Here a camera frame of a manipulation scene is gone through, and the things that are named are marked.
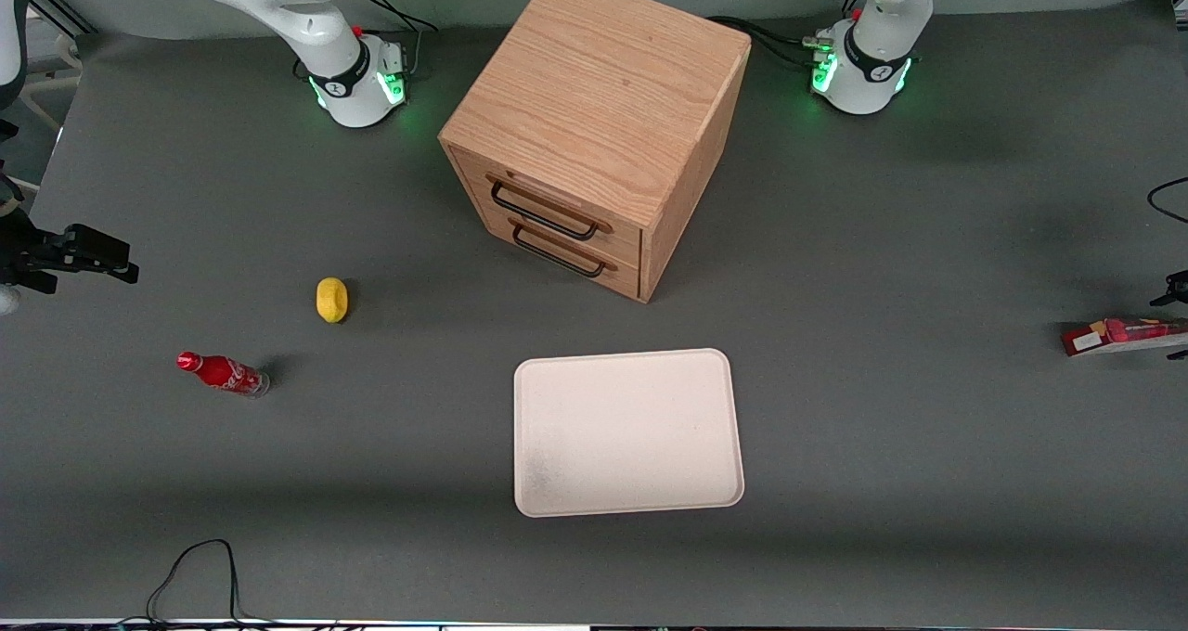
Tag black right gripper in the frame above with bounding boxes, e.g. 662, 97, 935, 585
0, 208, 141, 295

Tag red cookie box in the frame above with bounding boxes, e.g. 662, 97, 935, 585
1061, 316, 1188, 358

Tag beige rectangular tray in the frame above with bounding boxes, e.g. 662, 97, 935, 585
513, 348, 746, 519

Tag red cola bottle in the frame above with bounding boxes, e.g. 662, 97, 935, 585
176, 351, 271, 397

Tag yellow lemon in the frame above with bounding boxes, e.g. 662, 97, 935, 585
316, 277, 350, 324

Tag wooden drawer front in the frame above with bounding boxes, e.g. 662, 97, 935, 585
449, 146, 644, 264
481, 212, 643, 301

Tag wooden drawer cabinet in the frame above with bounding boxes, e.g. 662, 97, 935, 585
438, 0, 753, 304

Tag thin black looped cable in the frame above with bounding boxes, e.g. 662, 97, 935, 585
146, 538, 279, 628

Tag black right base cables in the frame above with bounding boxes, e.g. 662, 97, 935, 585
351, 0, 439, 80

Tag black base cables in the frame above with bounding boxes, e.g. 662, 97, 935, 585
351, 0, 439, 80
708, 15, 829, 71

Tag black wire drawer handle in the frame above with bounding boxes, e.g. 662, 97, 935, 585
511, 225, 607, 279
489, 180, 600, 242

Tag black left base cables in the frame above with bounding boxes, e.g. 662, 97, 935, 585
708, 15, 829, 71

